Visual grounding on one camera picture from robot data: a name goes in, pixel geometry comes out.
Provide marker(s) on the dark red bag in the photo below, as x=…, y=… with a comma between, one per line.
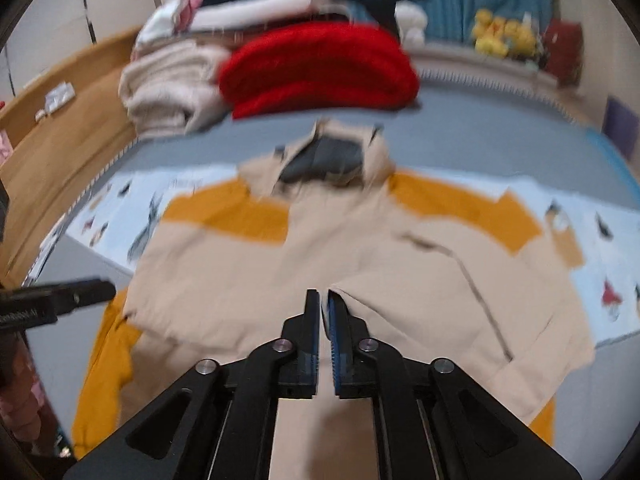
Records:
x=562, y=50

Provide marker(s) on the yellow plush toy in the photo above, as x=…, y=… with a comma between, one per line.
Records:
x=487, y=32
x=520, y=35

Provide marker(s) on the wooden bed frame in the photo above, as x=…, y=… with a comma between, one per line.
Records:
x=55, y=160

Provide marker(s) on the beige and mustard jacket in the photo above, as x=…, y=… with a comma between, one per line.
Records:
x=350, y=245

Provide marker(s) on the white folded cloth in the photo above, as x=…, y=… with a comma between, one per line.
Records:
x=260, y=6

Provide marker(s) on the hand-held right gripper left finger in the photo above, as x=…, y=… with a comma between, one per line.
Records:
x=313, y=341

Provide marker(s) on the white plush toy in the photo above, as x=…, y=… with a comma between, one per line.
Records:
x=411, y=22

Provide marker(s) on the grey window ledge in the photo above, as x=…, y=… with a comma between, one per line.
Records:
x=500, y=72

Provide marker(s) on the red folded blanket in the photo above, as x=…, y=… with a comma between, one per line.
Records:
x=320, y=70

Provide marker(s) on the white packet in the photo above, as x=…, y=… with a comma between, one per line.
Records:
x=59, y=97

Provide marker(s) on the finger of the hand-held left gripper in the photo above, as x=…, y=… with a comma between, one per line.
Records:
x=85, y=292

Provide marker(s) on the pink cloth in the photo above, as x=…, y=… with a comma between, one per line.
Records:
x=187, y=2

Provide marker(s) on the grey bed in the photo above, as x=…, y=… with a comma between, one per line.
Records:
x=475, y=135

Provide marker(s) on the light blue printed sheet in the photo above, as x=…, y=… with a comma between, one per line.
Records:
x=597, y=260

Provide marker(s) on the pink patterned clothing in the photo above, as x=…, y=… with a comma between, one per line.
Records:
x=22, y=400

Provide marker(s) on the purple mat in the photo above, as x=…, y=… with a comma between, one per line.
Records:
x=622, y=127

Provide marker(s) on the cream fleece blanket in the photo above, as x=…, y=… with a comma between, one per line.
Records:
x=165, y=90

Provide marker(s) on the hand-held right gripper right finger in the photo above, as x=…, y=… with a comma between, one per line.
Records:
x=338, y=342

